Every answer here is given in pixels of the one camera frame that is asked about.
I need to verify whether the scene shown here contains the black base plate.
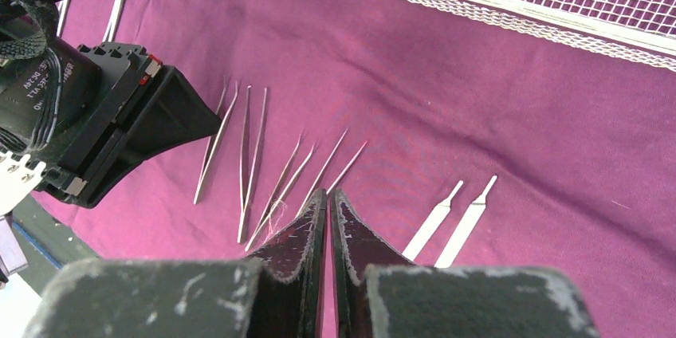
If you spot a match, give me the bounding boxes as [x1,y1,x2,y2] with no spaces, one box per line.
[12,196,100,294]

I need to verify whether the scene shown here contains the steel curved tweezers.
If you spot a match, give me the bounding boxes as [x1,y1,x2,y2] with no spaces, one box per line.
[245,133,316,252]

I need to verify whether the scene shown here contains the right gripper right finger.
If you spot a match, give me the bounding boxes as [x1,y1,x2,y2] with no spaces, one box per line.
[329,190,599,337]

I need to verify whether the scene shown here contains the steel needle holder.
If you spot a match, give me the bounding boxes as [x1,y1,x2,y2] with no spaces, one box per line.
[296,128,370,216]

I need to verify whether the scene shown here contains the purple cloth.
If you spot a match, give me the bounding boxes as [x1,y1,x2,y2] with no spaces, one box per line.
[36,0,675,337]

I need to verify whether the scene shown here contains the steel hemostat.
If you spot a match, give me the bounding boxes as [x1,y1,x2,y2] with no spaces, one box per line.
[102,0,126,42]

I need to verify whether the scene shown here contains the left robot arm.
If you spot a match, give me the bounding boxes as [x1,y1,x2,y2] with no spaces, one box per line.
[1,0,219,214]

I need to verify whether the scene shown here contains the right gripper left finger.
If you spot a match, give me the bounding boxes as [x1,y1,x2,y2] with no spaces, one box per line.
[24,189,327,337]

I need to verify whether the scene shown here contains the steel forceps clamp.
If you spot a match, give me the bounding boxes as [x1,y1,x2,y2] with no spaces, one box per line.
[56,0,70,37]

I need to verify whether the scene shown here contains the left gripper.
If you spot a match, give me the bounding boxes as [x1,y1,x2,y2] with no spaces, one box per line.
[37,42,220,209]

